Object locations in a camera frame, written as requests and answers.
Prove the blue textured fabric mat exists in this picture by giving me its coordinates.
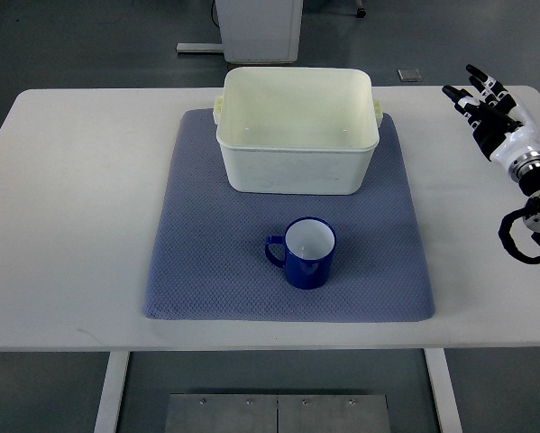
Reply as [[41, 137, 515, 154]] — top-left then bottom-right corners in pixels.
[[143, 109, 435, 323]]

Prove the white plastic storage box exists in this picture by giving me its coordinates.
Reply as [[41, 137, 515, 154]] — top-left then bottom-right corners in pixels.
[[214, 67, 381, 195]]

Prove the blue mug white inside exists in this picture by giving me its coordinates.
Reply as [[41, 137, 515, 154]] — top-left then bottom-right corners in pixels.
[[264, 216, 337, 290]]

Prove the white table leg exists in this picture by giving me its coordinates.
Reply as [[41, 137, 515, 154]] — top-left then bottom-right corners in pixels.
[[94, 351, 130, 433], [424, 348, 462, 433]]

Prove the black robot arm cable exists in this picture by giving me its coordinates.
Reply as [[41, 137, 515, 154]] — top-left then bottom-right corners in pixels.
[[497, 207, 540, 265]]

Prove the white cabinet pedestal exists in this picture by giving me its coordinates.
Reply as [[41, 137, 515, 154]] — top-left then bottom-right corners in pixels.
[[176, 0, 303, 65]]

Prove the small grey floor hatch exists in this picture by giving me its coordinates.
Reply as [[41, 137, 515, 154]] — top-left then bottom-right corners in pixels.
[[397, 69, 423, 83]]

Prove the right white table leg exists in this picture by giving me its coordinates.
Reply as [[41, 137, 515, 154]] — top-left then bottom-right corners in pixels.
[[424, 348, 462, 433]]

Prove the left white table leg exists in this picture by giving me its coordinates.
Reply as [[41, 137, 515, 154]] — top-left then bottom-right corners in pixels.
[[94, 351, 130, 433]]

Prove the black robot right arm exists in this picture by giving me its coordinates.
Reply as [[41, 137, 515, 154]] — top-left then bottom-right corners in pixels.
[[508, 151, 540, 234]]

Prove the metal floor plate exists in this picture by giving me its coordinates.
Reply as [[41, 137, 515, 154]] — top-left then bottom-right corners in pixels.
[[165, 394, 390, 432]]

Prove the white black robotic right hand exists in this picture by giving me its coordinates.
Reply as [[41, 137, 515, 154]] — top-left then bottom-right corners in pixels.
[[442, 64, 540, 181]]

